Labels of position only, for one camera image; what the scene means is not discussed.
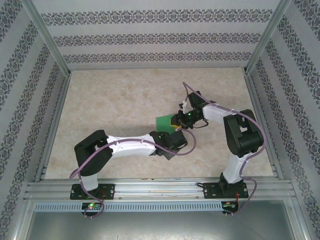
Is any green paper sheet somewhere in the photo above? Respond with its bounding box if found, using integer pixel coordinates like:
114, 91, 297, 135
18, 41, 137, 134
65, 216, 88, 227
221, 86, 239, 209
155, 113, 176, 133

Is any controller board with LEDs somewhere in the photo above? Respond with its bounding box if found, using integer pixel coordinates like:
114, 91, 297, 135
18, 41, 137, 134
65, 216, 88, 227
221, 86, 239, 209
81, 202, 103, 213
222, 201, 240, 213

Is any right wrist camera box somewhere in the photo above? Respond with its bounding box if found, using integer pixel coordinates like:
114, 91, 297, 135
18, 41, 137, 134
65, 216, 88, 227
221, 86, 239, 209
177, 99, 189, 114

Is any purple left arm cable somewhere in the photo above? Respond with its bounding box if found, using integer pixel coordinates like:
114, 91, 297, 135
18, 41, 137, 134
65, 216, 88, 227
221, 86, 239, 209
69, 128, 197, 219

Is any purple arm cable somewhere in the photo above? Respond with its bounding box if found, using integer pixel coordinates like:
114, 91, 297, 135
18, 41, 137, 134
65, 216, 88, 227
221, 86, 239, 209
182, 81, 266, 217
69, 128, 197, 219

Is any aluminium mounting rail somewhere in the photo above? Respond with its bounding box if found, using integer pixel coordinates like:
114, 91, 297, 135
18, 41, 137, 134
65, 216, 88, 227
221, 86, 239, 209
23, 176, 297, 201

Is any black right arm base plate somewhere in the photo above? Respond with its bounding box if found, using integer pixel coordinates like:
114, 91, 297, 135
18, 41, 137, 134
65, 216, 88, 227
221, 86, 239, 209
203, 181, 250, 200

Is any grey slotted cable duct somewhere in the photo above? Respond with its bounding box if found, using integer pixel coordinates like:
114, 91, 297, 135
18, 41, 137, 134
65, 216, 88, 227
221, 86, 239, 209
33, 201, 223, 212

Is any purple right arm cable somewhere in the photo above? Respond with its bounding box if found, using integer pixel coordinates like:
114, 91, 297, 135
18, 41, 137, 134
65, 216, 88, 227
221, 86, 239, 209
182, 81, 266, 217

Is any aluminium side rail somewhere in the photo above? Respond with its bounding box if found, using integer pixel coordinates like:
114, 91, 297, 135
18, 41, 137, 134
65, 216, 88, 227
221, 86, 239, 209
244, 74, 285, 180
34, 74, 72, 182

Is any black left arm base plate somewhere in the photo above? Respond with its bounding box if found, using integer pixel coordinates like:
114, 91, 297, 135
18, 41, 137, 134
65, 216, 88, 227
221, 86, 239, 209
69, 183, 116, 201

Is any aluminium frame post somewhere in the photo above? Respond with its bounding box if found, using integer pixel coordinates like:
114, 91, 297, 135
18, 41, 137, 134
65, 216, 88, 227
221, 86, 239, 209
242, 0, 293, 75
19, 0, 72, 76

